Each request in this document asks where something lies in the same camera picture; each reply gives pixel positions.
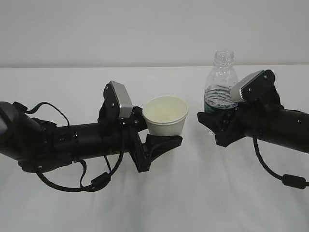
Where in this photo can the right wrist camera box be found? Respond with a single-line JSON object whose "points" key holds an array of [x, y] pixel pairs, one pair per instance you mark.
{"points": [[253, 86]]}

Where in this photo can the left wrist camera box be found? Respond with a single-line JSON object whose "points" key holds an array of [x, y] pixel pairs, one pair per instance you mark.
{"points": [[117, 101]]}

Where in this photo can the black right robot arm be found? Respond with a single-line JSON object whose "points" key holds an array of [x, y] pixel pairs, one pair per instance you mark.
{"points": [[264, 119]]}

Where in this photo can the white paper cup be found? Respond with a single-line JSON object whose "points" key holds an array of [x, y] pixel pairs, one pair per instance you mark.
{"points": [[165, 115]]}

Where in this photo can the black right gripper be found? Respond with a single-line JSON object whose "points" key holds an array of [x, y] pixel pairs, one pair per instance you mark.
{"points": [[232, 125]]}

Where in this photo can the clear green-label water bottle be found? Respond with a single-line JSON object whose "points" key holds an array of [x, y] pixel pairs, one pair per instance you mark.
{"points": [[220, 80]]}

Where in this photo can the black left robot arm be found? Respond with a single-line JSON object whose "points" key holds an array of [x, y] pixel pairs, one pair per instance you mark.
{"points": [[53, 147]]}

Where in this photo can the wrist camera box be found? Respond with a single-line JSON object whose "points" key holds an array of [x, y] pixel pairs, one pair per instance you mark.
{"points": [[117, 101], [253, 86]]}

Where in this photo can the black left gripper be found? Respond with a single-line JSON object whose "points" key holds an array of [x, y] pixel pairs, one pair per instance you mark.
{"points": [[143, 154]]}

